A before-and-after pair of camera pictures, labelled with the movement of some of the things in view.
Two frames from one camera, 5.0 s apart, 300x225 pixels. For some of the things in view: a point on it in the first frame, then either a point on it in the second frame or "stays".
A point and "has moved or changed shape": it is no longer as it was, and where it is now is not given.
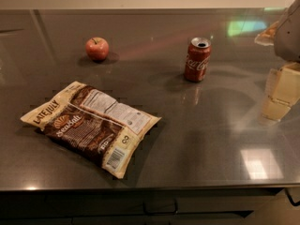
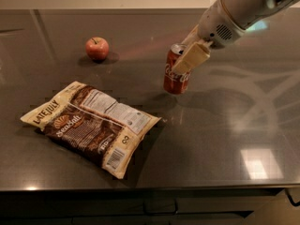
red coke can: x=198 y=58 has moved or changed shape
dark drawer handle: x=291 y=198 stays
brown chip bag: x=93 y=126 stays
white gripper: x=289 y=35 → x=216 y=27
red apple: x=97 y=49 stays
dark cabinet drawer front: x=136 y=206 stays
